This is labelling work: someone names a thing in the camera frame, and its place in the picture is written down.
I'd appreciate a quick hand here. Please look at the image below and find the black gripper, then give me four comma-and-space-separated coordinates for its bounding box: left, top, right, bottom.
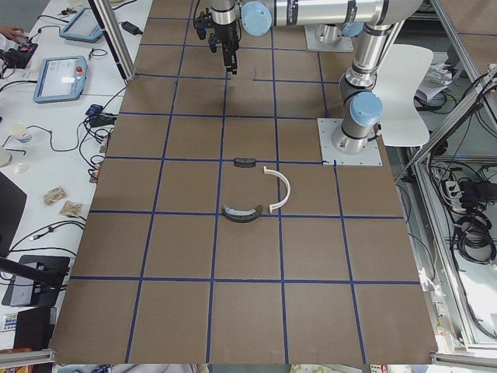
209, 0, 239, 75

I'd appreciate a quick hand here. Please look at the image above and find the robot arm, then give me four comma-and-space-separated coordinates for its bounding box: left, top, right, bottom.
193, 0, 421, 155

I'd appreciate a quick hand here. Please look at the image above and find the black brake pad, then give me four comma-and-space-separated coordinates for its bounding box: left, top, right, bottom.
233, 158, 256, 169

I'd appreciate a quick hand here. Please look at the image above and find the black power adapter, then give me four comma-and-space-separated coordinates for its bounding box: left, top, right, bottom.
121, 21, 143, 36

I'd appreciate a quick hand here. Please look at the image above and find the white curved plastic part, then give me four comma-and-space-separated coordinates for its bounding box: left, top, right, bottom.
262, 166, 293, 214

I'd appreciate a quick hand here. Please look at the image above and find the far blue teach pendant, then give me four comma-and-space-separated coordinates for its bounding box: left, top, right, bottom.
59, 7, 103, 43

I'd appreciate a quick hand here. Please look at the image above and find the blue teach pendant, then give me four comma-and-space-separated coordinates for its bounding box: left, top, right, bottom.
59, 7, 103, 43
33, 55, 87, 103

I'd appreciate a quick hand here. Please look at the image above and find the dark green brake shoe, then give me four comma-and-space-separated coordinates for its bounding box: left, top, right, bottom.
222, 204, 263, 223

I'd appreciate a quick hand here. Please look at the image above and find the near blue teach pendant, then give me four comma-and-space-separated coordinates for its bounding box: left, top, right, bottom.
33, 55, 87, 103

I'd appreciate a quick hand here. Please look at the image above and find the white chair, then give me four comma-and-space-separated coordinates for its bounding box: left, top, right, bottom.
374, 44, 433, 147

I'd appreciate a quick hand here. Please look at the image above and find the snack packet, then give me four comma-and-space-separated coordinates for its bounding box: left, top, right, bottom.
43, 186, 68, 206
59, 200, 83, 218

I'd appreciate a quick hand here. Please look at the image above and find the black monitor stand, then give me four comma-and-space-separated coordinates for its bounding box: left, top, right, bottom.
1, 255, 70, 307

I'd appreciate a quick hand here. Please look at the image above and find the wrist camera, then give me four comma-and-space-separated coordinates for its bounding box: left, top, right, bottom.
194, 9, 212, 40

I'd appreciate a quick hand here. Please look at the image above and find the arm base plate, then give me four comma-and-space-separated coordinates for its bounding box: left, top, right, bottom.
304, 24, 353, 53
317, 118, 382, 166

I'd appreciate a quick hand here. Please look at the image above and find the aluminium frame post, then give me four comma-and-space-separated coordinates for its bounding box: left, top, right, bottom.
88, 0, 136, 82

